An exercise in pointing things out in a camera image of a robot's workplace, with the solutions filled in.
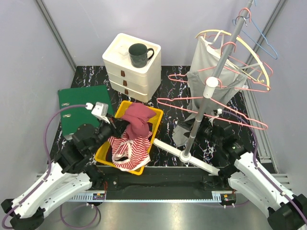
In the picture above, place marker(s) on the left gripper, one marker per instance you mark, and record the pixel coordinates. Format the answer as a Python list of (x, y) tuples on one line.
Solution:
[(119, 125)]

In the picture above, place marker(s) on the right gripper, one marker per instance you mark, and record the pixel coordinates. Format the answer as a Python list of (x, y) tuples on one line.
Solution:
[(198, 137)]

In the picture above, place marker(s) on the maroon tank top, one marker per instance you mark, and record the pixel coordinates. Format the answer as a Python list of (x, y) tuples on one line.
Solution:
[(138, 116)]

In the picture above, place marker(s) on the red white striped tank top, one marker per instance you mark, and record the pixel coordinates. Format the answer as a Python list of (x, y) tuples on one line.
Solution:
[(129, 155)]

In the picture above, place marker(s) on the light blue wire hanger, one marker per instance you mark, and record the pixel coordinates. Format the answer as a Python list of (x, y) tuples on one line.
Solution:
[(262, 43)]

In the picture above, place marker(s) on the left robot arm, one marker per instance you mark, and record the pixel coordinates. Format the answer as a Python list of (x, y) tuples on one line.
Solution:
[(68, 174)]

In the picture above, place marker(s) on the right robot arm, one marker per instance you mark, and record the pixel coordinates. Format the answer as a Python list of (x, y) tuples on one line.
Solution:
[(282, 208)]

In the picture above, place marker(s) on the cream plastic hanger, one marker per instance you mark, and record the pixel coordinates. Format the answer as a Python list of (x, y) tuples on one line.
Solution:
[(255, 72)]

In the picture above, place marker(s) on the white rack base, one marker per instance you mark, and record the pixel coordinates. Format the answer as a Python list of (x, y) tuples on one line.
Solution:
[(189, 158)]

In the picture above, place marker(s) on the grey clothes rack pole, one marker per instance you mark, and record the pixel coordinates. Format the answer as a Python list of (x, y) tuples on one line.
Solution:
[(212, 82)]

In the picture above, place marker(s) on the white drawer unit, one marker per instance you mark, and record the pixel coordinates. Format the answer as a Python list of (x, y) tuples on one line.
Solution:
[(137, 83)]

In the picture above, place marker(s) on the dark green mug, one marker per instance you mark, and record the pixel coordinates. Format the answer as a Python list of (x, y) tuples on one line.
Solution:
[(140, 55)]

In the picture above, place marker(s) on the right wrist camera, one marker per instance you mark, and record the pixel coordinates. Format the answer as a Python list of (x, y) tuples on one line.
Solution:
[(215, 114)]

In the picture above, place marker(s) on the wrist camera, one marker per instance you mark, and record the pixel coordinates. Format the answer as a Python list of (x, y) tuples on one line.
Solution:
[(99, 110), (215, 114)]

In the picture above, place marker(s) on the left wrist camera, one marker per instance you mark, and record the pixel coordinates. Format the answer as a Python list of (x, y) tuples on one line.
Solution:
[(99, 110)]

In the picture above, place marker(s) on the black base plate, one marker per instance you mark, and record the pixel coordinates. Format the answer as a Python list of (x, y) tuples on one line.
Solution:
[(162, 184)]

